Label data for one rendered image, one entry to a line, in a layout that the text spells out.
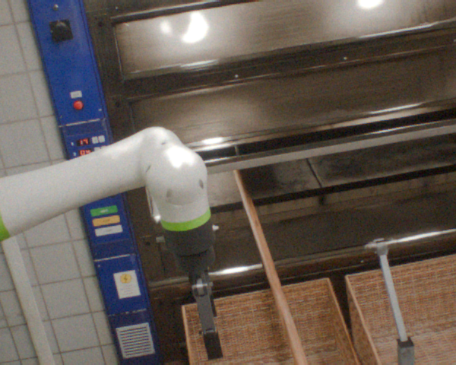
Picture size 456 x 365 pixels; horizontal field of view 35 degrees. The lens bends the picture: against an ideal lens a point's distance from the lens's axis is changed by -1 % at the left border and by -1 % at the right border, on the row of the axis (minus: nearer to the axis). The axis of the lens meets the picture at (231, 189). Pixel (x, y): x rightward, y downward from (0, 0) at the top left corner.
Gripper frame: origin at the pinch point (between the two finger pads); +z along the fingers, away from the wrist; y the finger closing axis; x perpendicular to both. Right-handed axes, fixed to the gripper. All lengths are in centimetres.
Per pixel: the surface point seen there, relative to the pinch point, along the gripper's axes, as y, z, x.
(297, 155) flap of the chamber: -92, 7, 34
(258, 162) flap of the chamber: -92, 6, 21
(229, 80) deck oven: -107, -17, 18
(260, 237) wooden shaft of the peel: -80, 27, 17
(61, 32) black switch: -100, -44, -29
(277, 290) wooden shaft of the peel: -50, 27, 18
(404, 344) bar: -49, 54, 52
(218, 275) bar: -70, 30, 2
